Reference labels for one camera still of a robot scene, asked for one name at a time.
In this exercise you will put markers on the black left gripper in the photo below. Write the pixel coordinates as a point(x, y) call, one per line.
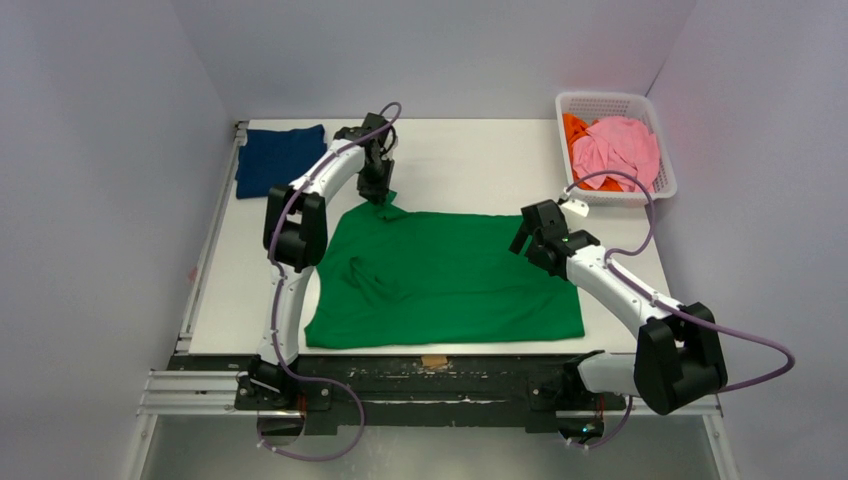
point(377, 191)

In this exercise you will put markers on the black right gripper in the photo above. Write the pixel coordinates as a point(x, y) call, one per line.
point(534, 231)

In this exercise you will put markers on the green t shirt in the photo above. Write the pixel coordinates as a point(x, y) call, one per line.
point(393, 277)

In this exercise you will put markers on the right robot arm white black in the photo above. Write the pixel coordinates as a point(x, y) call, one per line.
point(678, 357)

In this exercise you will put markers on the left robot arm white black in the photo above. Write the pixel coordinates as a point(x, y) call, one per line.
point(296, 236)

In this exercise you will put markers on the folded navy blue t shirt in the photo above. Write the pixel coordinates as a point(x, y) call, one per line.
point(271, 158)

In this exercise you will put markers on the orange t shirt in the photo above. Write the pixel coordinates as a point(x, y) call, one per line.
point(575, 129)

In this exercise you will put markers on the pink t shirt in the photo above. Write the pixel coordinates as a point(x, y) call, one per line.
point(620, 148)

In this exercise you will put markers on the white plastic basket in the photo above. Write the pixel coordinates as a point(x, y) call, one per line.
point(590, 106)

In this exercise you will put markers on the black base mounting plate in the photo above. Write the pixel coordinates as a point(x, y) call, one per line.
point(488, 391)

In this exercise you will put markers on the brown tape piece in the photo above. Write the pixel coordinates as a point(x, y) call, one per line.
point(434, 362)

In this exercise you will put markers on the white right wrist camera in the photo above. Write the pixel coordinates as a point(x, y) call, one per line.
point(573, 206)

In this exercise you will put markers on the right aluminium rail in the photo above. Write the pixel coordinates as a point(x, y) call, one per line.
point(708, 405)

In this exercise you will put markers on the table side aluminium rail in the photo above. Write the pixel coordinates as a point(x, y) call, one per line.
point(194, 298)

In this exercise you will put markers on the left aluminium rail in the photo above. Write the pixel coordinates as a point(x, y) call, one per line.
point(188, 393)

